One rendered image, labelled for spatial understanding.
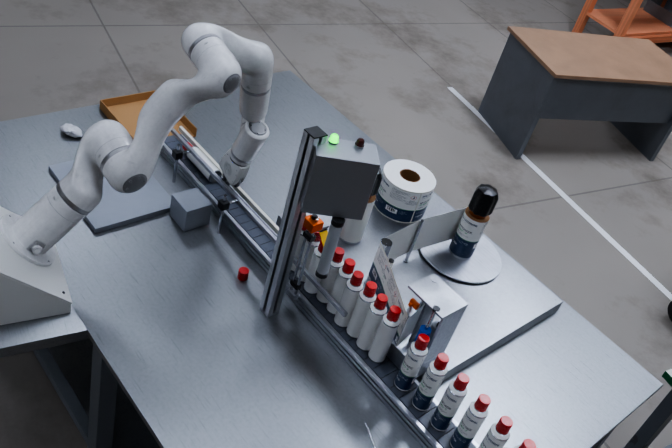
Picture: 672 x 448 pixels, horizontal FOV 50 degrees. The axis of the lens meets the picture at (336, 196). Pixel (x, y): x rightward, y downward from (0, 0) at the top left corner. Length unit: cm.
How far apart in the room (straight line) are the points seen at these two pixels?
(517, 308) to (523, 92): 278
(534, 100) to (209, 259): 312
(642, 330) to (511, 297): 179
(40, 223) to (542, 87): 357
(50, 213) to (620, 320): 308
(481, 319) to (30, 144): 169
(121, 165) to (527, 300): 142
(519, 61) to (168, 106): 354
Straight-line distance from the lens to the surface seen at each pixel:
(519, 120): 516
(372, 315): 209
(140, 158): 204
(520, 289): 264
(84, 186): 212
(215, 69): 194
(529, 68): 511
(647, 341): 425
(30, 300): 215
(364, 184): 189
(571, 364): 256
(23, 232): 220
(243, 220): 250
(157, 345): 215
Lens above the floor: 248
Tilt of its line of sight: 36 degrees down
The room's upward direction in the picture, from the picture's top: 17 degrees clockwise
